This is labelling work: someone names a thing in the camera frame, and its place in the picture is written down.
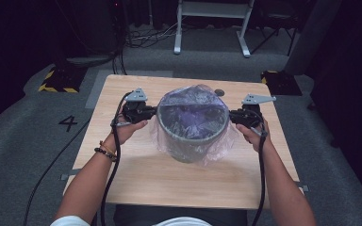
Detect green plastic bin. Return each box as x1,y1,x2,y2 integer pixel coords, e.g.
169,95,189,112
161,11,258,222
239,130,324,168
156,90,230,164

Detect black beaded bracelet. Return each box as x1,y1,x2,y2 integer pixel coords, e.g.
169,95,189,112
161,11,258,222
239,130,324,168
93,147,118,163

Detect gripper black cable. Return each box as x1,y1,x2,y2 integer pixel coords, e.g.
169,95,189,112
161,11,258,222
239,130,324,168
99,91,134,226
250,107,269,226

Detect person's left hand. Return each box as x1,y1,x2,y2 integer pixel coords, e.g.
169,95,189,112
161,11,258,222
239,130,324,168
107,114,149,148

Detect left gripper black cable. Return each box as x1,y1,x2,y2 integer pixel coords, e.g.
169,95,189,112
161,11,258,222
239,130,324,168
99,91,134,226

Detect grey pillar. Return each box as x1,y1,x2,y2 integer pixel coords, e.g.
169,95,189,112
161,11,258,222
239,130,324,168
283,0,343,76

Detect purple plastic bag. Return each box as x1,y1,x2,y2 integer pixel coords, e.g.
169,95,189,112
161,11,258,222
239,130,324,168
149,84,240,168

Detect black chair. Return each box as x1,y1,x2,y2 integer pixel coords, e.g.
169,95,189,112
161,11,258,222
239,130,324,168
250,0,300,57

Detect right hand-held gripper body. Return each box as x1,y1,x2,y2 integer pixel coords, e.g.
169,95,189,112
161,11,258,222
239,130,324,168
239,93,277,129

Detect person's white shirt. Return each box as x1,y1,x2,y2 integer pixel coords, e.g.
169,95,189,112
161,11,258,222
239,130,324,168
50,215,213,226

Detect tangle of floor cables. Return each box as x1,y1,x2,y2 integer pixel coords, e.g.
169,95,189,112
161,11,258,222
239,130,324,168
111,22,183,76

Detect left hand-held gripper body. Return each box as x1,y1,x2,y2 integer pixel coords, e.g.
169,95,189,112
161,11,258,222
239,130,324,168
121,88,149,124

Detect white desk frame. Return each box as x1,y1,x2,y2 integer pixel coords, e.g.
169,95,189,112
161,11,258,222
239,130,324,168
173,0,255,58

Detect orange string bracelet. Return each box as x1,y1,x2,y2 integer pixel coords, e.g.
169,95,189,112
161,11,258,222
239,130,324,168
99,140,118,156

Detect black yellow striped base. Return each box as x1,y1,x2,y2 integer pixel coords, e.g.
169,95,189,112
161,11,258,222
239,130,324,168
38,65,88,94
260,70,304,97

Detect person's dark pants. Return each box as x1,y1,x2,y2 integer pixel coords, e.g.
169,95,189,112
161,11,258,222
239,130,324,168
113,204,249,226

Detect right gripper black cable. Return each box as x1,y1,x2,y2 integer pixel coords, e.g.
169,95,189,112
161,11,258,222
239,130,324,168
250,107,269,226

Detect black floor cable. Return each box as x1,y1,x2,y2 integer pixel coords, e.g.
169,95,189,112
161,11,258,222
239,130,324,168
23,117,92,226

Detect person's right hand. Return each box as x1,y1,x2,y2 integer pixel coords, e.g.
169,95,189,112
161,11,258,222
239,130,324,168
235,121,273,153

